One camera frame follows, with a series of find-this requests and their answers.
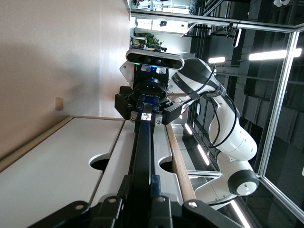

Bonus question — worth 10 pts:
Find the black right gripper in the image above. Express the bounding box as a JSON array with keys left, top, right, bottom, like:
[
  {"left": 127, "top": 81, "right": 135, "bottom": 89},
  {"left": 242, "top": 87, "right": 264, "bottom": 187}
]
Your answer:
[{"left": 114, "top": 77, "right": 184, "bottom": 125}]

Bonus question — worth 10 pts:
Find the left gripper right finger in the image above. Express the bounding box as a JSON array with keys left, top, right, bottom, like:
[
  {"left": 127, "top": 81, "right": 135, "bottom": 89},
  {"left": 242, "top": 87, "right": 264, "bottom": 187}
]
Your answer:
[{"left": 151, "top": 174, "right": 246, "bottom": 228}]

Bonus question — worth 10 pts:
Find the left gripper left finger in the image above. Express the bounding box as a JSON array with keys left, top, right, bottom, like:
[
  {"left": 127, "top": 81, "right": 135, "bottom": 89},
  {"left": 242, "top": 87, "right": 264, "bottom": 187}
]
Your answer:
[{"left": 28, "top": 174, "right": 134, "bottom": 228}]

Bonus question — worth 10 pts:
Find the white-fronted wooden drawer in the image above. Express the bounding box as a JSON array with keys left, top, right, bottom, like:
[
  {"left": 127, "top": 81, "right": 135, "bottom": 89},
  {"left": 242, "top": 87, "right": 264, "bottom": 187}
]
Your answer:
[{"left": 91, "top": 120, "right": 184, "bottom": 208}]

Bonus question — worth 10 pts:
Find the white wrist mounting plate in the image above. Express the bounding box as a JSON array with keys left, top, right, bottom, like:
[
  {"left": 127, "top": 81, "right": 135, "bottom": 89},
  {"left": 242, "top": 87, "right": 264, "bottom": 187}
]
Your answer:
[{"left": 119, "top": 61, "right": 135, "bottom": 87}]

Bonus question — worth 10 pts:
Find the green leafy plant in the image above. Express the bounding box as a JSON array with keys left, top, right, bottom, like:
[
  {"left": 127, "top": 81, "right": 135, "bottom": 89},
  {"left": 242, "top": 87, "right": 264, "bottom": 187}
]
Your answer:
[{"left": 132, "top": 33, "right": 168, "bottom": 52}]

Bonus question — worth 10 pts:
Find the white oblong hanging device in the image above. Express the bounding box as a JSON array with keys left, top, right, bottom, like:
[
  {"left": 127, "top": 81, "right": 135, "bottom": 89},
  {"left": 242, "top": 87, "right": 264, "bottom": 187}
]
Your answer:
[{"left": 233, "top": 28, "right": 243, "bottom": 49}]

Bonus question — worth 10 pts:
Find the long white tube light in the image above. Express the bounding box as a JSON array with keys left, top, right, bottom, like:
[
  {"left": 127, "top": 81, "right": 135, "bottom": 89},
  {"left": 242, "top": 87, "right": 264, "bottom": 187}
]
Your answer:
[{"left": 248, "top": 47, "right": 303, "bottom": 62}]

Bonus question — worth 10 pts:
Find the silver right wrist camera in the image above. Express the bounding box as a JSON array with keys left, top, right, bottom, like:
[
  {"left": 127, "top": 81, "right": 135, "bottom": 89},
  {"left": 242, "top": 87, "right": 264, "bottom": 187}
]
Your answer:
[{"left": 125, "top": 48, "right": 185, "bottom": 71}]

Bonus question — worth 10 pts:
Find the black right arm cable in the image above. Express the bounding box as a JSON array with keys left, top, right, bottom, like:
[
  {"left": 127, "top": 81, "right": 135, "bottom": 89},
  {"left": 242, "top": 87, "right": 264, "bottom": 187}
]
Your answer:
[{"left": 180, "top": 62, "right": 238, "bottom": 149}]

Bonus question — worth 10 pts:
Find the aluminium enclosure beam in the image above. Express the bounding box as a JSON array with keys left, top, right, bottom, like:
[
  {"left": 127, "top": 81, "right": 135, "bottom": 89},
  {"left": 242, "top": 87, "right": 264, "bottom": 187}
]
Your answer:
[{"left": 130, "top": 9, "right": 304, "bottom": 34}]

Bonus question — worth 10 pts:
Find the aluminium enclosure post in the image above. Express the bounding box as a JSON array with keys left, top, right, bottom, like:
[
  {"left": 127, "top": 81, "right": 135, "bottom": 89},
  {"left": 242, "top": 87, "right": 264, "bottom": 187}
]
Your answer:
[{"left": 257, "top": 30, "right": 301, "bottom": 178}]

